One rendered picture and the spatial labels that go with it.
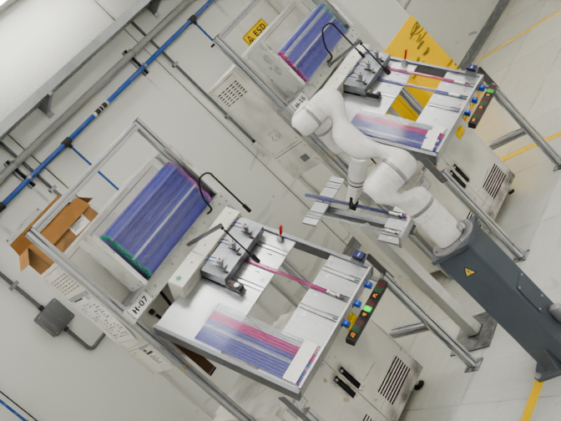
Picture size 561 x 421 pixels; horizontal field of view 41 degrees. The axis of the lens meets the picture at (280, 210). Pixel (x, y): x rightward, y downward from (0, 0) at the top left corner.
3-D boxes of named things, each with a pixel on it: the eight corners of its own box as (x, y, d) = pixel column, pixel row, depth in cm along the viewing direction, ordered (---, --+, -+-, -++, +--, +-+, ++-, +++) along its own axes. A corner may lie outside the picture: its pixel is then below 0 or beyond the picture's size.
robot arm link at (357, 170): (348, 167, 337) (346, 181, 331) (350, 145, 328) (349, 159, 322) (366, 169, 337) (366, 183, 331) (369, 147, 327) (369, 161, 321)
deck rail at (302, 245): (373, 273, 335) (373, 265, 331) (371, 276, 334) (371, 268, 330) (239, 223, 363) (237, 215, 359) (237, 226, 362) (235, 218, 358)
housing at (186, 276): (244, 230, 361) (240, 210, 351) (188, 306, 334) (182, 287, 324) (230, 225, 364) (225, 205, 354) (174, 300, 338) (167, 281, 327)
